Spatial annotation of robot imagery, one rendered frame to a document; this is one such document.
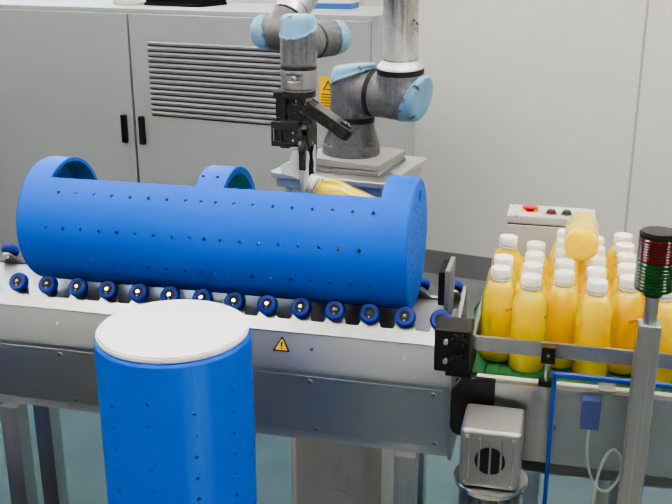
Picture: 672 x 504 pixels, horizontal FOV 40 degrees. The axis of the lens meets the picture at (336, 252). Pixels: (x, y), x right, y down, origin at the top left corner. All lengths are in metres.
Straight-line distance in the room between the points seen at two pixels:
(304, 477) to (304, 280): 0.90
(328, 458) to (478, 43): 2.61
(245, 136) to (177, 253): 1.83
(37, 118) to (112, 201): 2.37
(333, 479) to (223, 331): 1.05
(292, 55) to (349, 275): 0.46
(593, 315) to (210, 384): 0.72
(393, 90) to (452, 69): 2.47
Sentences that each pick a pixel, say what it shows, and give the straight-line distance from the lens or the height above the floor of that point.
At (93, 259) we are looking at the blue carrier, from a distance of 2.11.
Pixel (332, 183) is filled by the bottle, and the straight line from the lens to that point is 1.98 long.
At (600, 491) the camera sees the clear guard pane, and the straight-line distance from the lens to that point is 1.90.
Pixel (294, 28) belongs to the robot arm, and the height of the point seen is 1.54.
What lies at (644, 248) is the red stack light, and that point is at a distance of 1.58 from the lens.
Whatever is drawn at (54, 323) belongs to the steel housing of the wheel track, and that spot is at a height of 0.88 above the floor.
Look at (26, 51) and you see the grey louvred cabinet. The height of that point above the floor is 1.25.
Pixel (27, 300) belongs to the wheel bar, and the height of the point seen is 0.92.
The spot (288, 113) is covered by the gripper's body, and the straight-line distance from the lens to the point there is 1.98.
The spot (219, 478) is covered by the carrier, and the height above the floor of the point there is 0.79.
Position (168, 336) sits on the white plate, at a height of 1.04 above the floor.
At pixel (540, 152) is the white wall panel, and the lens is 4.70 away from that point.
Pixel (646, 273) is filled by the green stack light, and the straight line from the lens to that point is 1.59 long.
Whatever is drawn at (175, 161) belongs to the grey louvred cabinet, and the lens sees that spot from 4.01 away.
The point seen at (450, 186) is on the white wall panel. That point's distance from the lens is 4.86.
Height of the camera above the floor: 1.70
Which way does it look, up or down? 18 degrees down
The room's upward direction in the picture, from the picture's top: straight up
